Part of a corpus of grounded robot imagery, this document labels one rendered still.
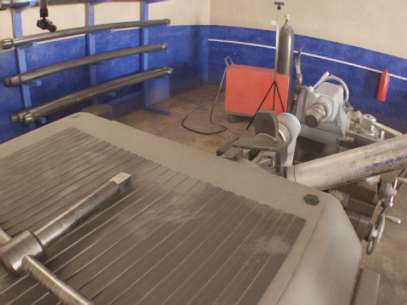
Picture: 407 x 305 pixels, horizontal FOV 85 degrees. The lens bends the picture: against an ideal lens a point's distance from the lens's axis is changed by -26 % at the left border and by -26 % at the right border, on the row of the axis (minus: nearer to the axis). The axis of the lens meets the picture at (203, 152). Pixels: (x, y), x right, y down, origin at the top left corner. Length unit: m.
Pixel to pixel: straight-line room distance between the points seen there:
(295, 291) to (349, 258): 0.10
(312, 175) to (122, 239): 0.59
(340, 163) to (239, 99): 3.29
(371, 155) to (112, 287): 0.65
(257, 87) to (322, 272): 3.70
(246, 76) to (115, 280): 3.73
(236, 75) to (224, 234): 3.69
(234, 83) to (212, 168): 3.61
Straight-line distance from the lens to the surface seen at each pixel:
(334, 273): 0.24
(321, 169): 0.73
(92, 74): 3.76
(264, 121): 0.73
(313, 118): 1.23
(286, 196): 0.27
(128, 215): 0.23
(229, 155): 0.57
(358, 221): 1.23
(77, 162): 0.32
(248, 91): 3.89
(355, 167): 0.72
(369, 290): 0.31
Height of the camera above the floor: 1.49
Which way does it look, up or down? 27 degrees down
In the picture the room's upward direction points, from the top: 2 degrees clockwise
